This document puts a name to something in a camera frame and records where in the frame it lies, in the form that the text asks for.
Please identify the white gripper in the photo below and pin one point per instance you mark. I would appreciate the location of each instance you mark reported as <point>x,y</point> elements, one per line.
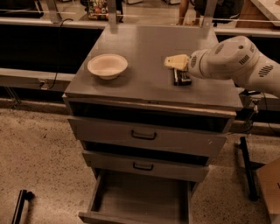
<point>194,66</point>

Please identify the black rxbar chocolate bar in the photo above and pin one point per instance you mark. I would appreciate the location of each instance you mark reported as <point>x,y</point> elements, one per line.
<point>181,78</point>

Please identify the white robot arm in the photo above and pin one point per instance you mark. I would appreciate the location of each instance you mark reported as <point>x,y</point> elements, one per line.
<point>236,59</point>

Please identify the grey drawer cabinet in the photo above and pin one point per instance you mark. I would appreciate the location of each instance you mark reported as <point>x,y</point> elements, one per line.
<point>145,93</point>

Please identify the top grey drawer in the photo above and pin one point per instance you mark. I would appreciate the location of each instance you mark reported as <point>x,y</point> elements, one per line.
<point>147,136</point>

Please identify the middle grey drawer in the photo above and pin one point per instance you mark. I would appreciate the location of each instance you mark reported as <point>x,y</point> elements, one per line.
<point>145,166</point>

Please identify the bottom open grey drawer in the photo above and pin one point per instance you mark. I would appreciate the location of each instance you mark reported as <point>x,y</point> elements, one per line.
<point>126,198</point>

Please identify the person legs in background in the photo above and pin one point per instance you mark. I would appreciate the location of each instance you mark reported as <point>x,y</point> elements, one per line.
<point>183,8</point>

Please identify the white paper bowl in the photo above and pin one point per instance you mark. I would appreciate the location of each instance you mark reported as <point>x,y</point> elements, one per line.
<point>107,66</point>

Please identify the colourful snack pile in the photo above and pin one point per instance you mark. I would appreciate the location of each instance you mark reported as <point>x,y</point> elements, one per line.
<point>98,10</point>

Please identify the black metal stand right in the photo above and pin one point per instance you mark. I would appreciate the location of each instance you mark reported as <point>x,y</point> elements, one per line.
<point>253,196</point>

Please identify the black metal stand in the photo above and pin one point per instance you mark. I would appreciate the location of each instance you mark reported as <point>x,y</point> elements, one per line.
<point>253,196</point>
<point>23,196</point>

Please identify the brown cardboard box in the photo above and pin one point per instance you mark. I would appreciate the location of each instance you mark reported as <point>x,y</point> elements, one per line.
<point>269,180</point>

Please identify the black metal stand left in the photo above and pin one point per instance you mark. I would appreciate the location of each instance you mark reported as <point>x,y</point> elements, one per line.
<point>23,196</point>

